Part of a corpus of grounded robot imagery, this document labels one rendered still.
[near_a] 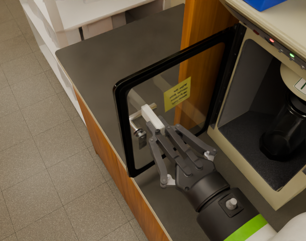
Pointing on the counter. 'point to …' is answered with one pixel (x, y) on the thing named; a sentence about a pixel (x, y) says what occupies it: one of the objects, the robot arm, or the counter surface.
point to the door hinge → (240, 30)
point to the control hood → (283, 24)
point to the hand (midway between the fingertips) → (153, 120)
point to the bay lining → (257, 88)
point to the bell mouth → (297, 84)
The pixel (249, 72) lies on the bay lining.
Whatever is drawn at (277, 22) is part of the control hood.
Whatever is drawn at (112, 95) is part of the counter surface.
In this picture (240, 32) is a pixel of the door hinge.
